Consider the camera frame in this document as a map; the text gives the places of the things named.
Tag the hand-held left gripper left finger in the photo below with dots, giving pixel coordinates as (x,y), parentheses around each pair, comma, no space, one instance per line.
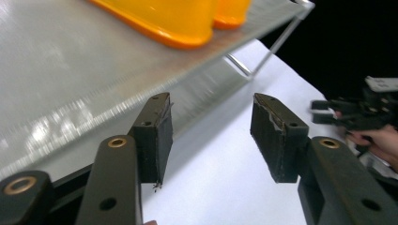
(153,146)

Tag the yellow duck plastic scoop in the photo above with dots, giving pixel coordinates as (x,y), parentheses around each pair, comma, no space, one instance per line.
(169,22)

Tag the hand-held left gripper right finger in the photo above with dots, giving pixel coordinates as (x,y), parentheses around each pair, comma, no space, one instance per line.
(281,150)

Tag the yellow plastic cup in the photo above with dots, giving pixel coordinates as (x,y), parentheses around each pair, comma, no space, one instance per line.
(231,14)

